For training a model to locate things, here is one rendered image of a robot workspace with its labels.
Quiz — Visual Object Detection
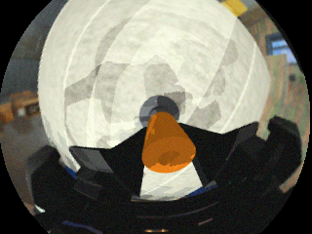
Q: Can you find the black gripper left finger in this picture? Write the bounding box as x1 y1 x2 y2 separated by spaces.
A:
69 128 147 198

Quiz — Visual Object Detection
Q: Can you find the dark grey round pedestal with short shaft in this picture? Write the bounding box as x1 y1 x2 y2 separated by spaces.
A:
139 97 179 128

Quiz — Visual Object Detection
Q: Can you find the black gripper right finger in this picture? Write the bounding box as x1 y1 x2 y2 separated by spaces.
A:
179 122 260 188

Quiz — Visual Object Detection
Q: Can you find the orange knob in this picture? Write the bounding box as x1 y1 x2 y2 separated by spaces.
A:
141 112 196 173

